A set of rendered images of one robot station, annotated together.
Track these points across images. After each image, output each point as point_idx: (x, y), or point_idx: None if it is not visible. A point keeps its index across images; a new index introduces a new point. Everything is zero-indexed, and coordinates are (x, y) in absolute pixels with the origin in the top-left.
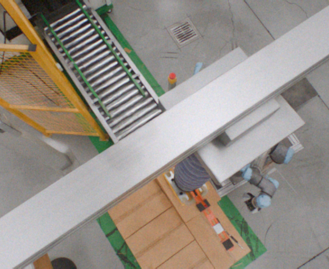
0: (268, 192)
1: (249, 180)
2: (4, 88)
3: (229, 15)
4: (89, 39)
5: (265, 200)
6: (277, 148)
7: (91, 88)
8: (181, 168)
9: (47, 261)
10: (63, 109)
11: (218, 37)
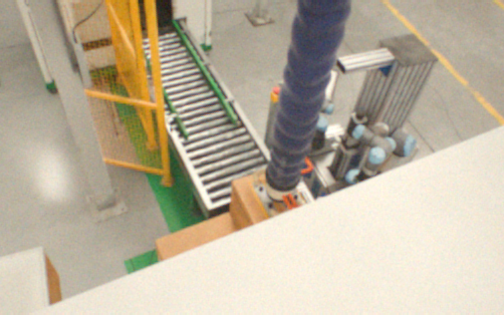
0: (381, 148)
1: (361, 136)
2: (54, 108)
3: (349, 82)
4: (180, 61)
5: (378, 151)
6: (396, 132)
7: (171, 103)
8: (287, 74)
9: (58, 287)
10: (135, 100)
11: (334, 99)
